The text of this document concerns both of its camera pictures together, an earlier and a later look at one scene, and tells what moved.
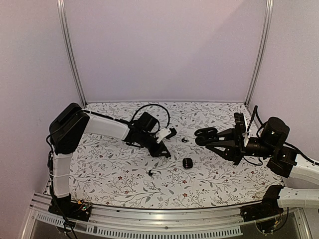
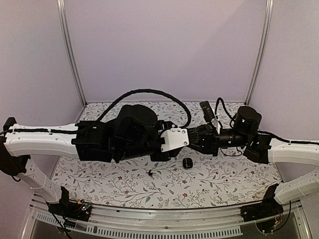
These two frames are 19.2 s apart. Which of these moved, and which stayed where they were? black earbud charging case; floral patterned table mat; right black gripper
Moved: right black gripper
Stayed: floral patterned table mat; black earbud charging case
